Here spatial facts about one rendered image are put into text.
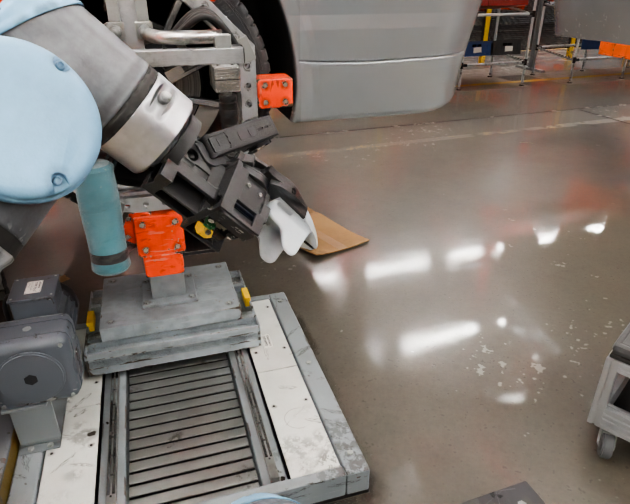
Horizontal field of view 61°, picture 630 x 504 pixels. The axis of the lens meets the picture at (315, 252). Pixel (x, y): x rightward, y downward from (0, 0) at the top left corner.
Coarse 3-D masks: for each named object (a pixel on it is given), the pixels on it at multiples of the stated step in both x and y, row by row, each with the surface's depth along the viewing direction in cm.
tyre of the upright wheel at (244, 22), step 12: (216, 0) 126; (228, 0) 127; (228, 12) 128; (240, 12) 129; (240, 24) 130; (252, 24) 132; (252, 36) 132; (264, 48) 136; (264, 60) 135; (264, 72) 136; (264, 108) 140; (72, 192) 136
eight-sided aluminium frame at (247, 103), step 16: (192, 0) 117; (208, 0) 118; (224, 16) 120; (240, 32) 123; (240, 64) 126; (240, 80) 128; (240, 96) 130; (256, 96) 130; (240, 112) 135; (256, 112) 132; (128, 192) 136; (144, 192) 137; (128, 208) 133; (144, 208) 134; (160, 208) 136
